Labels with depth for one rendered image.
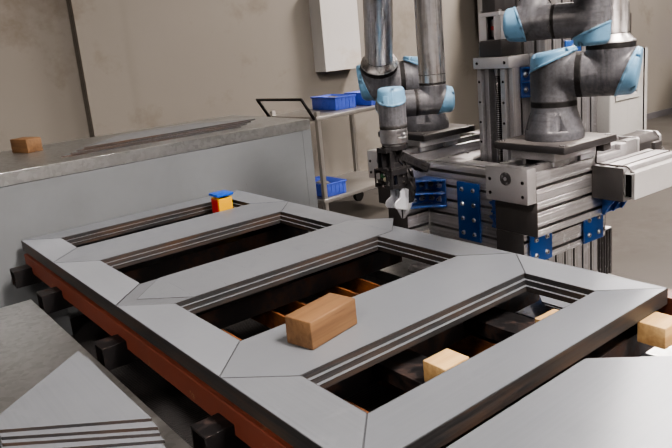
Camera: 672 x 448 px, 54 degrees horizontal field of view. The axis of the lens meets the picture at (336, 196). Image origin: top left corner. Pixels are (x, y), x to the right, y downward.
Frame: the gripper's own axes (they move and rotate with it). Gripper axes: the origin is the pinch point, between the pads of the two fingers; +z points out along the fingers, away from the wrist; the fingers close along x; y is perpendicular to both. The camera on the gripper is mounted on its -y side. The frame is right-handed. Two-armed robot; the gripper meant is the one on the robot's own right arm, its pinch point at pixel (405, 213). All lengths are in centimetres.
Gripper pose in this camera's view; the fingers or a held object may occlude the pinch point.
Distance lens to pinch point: 187.0
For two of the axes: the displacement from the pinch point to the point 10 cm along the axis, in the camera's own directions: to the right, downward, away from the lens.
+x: 6.2, 1.2, -7.7
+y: -7.8, 2.1, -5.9
